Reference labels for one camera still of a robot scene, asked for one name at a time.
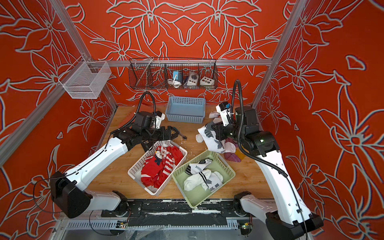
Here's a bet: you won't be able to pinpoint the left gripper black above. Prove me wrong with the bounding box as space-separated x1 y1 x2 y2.
142 126 180 142

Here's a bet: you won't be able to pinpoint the white grey sport sock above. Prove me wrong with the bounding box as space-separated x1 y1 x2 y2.
185 159 213 176
198 121 236 154

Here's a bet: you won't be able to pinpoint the red christmas sock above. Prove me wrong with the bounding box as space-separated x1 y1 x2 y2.
171 146 184 166

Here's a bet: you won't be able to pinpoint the red white striped sock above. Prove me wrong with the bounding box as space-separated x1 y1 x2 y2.
154 146 175 188

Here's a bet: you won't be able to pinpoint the small white sock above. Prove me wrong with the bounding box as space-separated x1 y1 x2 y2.
200 172 223 193

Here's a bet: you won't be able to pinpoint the white sock black stripes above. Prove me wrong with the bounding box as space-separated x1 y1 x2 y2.
184 170 212 192

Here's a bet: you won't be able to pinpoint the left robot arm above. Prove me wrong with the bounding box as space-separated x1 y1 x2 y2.
50 126 180 219

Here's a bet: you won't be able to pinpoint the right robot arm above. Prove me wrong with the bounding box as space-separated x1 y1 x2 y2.
212 102 324 240

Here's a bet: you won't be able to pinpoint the blue perforated plastic basket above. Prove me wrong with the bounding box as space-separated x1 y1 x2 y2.
166 96 206 124

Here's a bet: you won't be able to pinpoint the white perforated plastic basket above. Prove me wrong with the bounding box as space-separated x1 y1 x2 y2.
128 141 188 196

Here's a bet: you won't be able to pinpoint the green perforated plastic basket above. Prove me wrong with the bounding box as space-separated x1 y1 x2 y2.
172 150 236 209

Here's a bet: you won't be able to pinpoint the purple sock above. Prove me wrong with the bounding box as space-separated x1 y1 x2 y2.
224 139 245 163

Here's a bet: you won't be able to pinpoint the blue white charger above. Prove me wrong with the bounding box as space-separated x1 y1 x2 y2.
172 71 183 83

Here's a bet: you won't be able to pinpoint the white round socket adapter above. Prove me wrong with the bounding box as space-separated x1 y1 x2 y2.
186 72 199 87

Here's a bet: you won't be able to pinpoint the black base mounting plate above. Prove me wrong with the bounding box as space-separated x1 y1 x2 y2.
101 199 258 229

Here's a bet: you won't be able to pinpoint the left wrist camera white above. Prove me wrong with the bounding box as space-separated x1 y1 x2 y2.
153 111 166 129

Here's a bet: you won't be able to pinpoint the ratchet wrench green handle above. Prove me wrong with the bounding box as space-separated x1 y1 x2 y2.
178 131 187 141

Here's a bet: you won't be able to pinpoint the black wire wall basket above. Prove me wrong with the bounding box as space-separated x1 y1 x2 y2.
128 58 219 90

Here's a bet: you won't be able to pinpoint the white wire mesh basket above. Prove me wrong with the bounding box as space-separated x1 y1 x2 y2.
59 62 112 100

